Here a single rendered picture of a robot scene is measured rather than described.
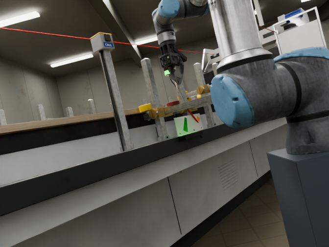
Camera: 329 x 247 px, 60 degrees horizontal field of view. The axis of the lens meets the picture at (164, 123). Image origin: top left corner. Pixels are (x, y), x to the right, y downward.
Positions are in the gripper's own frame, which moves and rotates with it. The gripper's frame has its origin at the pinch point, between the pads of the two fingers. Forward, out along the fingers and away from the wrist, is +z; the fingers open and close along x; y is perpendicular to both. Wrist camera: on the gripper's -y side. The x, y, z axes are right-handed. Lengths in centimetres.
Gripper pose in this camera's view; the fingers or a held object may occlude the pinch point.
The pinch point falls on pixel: (179, 82)
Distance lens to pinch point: 146.0
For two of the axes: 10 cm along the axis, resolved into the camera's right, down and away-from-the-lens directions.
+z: 2.3, 9.7, -0.3
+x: 7.5, -2.0, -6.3
